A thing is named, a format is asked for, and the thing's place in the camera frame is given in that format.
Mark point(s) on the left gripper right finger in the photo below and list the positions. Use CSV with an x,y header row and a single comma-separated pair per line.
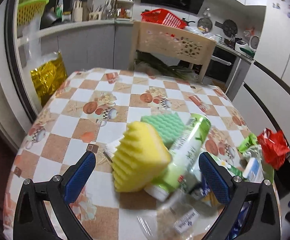
x,y
262,220

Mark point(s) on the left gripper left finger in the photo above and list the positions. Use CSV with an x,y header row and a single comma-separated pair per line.
x,y
31,219

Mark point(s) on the blue plastic bag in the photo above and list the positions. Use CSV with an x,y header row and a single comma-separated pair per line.
x,y
235,230

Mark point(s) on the green tea bottle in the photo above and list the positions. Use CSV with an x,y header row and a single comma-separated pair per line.
x,y
184,151

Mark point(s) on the yellow sponge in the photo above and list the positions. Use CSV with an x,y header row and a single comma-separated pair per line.
x,y
140,157

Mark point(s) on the black trash bin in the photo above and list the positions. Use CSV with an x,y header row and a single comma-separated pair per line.
x,y
282,179

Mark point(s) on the white printed carton box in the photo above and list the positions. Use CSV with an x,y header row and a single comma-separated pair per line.
x,y
253,171

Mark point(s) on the dark blue snack wrapper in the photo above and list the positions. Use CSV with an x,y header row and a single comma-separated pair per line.
x,y
202,192

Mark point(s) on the green silver snack bag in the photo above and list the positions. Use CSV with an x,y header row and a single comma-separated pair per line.
x,y
249,148

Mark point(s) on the red plastic bag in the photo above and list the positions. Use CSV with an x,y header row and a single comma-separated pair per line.
x,y
274,147

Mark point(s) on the clear plastic bottle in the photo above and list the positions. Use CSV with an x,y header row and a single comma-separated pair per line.
x,y
181,217

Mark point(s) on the white refrigerator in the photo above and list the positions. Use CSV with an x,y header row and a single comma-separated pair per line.
x,y
264,96

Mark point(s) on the checkered patterned tablecloth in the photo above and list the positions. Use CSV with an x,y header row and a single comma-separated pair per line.
x,y
93,108

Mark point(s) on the green wavy sponge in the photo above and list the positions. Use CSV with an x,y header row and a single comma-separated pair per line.
x,y
169,126

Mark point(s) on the gold foil bag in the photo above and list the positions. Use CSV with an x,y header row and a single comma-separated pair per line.
x,y
49,77

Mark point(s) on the black built-in oven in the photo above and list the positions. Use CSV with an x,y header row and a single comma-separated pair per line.
x,y
221,67

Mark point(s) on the beige perforated plastic chair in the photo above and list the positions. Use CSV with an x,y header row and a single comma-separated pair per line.
x,y
171,42

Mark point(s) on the black cake mould pan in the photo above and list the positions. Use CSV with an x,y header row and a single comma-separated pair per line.
x,y
229,27

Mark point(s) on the green onions bunch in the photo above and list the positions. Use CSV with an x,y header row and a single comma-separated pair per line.
x,y
152,66

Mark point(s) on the black pan by sink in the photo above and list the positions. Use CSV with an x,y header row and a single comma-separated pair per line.
x,y
49,19

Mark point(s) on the round decorative plate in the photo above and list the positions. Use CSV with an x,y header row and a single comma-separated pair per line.
x,y
206,24

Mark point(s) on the yellow-green plastic basket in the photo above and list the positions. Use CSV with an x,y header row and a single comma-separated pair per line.
x,y
29,9

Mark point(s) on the green spray bottle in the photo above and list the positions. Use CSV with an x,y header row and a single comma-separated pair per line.
x,y
59,8

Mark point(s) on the knife block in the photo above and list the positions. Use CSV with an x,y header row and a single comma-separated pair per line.
x,y
77,11

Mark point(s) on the red plastic basket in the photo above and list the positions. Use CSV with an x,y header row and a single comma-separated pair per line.
x,y
163,17

